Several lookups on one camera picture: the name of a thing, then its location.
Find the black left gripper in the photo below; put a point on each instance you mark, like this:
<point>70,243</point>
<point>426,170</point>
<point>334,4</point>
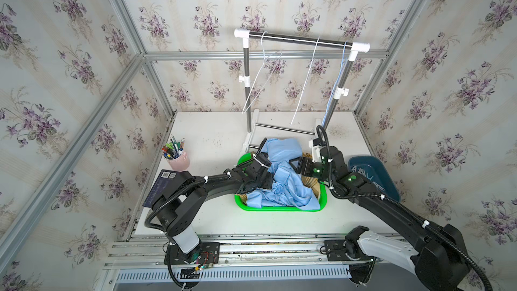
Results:
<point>269,182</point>

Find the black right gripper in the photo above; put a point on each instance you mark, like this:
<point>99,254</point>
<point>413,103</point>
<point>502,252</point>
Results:
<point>302,163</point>

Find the light blue shirt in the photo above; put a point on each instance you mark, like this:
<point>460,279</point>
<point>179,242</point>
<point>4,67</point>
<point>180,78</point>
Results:
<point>280,151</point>

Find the light blue wire hanger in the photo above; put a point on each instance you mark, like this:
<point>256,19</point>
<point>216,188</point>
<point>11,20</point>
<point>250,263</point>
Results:
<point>342,67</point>

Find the yellow plaid shirt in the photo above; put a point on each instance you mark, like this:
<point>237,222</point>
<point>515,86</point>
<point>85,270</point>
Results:
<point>313,182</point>

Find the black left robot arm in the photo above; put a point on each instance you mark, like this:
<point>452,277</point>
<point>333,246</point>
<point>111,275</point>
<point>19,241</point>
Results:
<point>175,207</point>

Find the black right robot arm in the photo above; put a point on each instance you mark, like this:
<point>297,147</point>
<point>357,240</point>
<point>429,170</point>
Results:
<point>438,255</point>

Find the green perforated plastic basket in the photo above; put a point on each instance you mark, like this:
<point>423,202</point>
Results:
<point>320,192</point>

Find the dark teal plastic tray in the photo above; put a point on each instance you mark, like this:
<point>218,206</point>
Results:
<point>374,170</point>

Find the metal clothes rack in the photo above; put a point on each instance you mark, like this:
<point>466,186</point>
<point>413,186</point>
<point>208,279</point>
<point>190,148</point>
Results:
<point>273,67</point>

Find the pink pen cup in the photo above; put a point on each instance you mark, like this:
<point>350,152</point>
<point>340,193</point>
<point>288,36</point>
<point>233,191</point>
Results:
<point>175,155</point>

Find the dark blue card booklet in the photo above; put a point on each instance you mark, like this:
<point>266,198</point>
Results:
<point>163,186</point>

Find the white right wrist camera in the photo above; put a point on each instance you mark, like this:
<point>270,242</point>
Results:
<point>316,149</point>

